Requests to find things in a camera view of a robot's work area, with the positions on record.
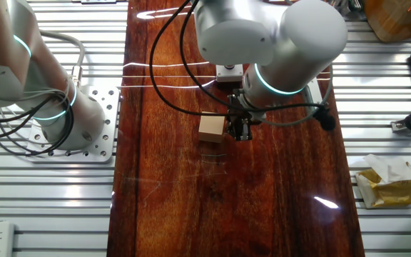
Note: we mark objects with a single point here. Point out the brown cardboard box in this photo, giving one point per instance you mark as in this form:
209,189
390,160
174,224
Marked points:
394,18

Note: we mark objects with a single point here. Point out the dark red wooden board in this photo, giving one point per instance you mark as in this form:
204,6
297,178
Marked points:
209,178

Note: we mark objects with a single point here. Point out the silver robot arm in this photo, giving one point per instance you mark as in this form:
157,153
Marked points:
262,32

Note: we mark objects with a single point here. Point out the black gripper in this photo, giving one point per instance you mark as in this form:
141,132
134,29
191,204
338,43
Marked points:
237,107

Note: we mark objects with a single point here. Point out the grey box with red button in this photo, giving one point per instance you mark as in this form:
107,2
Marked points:
228,75

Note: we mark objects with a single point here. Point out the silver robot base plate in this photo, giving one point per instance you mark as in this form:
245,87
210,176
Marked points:
105,142

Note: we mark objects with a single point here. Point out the small wooden block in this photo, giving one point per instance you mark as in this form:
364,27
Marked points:
210,125

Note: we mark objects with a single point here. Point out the gold tissue pack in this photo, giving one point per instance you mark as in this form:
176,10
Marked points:
391,192

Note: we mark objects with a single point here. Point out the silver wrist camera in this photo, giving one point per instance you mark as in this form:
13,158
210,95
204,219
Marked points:
314,94

